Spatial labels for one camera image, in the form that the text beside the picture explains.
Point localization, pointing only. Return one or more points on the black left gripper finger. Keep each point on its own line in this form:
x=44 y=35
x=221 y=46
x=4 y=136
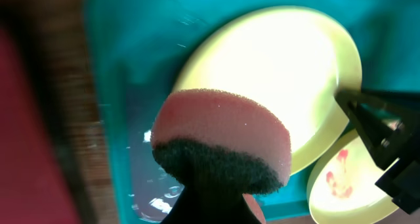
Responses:
x=198 y=206

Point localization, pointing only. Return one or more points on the green and pink sponge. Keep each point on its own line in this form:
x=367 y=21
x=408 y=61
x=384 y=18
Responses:
x=217 y=140

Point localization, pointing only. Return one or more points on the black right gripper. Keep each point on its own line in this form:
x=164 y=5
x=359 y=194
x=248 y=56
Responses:
x=388 y=124

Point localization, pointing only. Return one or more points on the yellow-green plate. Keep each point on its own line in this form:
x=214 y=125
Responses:
x=341 y=188
x=291 y=60

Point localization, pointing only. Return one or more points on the blue plastic tray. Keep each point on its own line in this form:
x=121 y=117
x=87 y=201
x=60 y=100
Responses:
x=138 y=46

